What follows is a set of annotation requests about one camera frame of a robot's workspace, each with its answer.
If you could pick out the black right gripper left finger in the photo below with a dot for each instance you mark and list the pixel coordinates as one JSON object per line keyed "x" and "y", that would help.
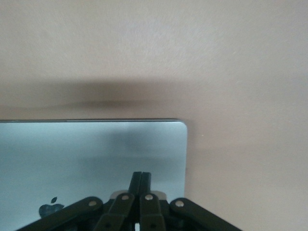
{"x": 120, "y": 207}

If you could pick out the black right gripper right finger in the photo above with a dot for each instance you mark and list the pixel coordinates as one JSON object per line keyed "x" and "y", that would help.
{"x": 150, "y": 209}

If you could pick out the silver grey laptop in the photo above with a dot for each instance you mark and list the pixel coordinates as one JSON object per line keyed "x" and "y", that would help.
{"x": 72, "y": 163}

